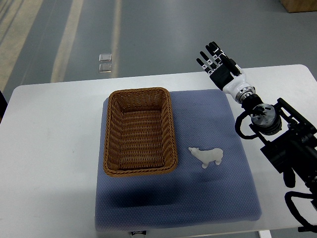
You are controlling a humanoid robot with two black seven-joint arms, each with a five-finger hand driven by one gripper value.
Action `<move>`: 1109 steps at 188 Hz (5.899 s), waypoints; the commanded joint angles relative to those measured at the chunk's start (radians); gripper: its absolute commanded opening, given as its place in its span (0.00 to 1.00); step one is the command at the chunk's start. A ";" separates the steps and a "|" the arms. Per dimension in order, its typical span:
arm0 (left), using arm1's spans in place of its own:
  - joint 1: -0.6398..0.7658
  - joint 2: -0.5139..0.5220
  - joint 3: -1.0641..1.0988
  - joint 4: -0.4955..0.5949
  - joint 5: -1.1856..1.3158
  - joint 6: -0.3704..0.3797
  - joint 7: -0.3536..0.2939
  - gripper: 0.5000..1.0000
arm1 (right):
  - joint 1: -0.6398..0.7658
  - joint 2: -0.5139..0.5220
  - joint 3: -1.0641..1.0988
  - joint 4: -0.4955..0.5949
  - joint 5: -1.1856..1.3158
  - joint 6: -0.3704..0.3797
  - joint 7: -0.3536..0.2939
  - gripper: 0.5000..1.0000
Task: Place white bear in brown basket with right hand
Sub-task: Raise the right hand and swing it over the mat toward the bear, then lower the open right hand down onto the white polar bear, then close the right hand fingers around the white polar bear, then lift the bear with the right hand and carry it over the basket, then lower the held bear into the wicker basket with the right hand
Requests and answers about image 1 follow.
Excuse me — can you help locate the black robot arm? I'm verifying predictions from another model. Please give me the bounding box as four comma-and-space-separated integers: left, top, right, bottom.
235, 87, 317, 199

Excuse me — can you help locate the white table leg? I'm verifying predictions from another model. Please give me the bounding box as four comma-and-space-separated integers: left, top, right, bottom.
258, 230, 272, 238

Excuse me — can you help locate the brown wicker basket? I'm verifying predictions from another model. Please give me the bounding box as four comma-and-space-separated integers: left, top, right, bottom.
103, 87, 178, 177

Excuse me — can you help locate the white bear figurine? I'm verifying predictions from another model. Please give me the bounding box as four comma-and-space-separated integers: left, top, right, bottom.
188, 147, 223, 169

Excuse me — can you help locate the lower metal floor plate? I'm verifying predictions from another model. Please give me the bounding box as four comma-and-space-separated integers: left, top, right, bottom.
99, 62, 112, 73

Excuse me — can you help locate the metal floor plate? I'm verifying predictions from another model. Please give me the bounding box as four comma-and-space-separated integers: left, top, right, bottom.
99, 53, 112, 62
99, 62, 112, 73

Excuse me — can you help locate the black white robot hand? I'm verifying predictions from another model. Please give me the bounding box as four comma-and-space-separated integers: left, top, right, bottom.
196, 42, 256, 104

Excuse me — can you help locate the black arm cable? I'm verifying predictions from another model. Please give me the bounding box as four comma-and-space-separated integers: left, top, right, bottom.
284, 190, 317, 234

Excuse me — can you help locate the blue quilted mat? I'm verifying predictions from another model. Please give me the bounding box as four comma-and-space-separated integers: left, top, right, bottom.
95, 88, 262, 232

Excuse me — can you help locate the upper metal floor plate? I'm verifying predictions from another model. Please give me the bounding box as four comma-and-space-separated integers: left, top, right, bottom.
99, 53, 112, 62

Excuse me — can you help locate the wooden box corner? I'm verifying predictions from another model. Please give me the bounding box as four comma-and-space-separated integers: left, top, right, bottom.
280, 0, 317, 13

